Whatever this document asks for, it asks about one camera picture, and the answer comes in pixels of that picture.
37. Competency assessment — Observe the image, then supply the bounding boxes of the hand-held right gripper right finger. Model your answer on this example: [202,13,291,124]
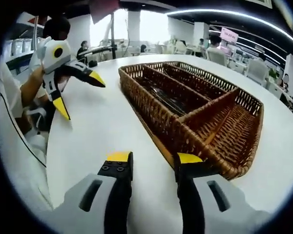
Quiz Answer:
[173,152,272,234]

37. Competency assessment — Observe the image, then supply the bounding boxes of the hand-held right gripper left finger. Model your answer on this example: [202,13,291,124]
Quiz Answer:
[51,151,134,234]

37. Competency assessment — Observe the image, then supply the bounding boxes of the brown wicker storage tray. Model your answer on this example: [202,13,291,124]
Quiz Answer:
[118,60,264,181]

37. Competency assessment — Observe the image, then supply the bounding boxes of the white storage bins shelf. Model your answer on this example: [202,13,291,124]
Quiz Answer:
[4,39,39,58]

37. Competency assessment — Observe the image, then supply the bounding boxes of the person's left hand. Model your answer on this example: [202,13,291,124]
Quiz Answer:
[58,76,71,91]

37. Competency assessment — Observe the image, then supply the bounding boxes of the black screen stand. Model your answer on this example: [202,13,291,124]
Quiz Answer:
[83,12,119,59]

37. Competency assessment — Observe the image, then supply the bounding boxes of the dark red hanging screen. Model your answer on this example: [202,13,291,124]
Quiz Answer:
[89,0,120,24]

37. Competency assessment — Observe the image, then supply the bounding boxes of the brown wooden chopstick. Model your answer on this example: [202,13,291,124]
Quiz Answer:
[158,146,174,169]

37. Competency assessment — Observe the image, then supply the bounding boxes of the white office chair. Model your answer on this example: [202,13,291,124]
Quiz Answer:
[246,59,269,83]

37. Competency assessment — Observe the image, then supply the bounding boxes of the pink sign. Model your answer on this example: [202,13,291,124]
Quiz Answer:
[221,27,239,42]

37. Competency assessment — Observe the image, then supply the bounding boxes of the ceiling light strip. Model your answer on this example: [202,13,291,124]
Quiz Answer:
[166,9,293,53]

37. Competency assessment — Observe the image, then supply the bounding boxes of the black cable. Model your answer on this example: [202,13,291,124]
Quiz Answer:
[0,94,47,169]

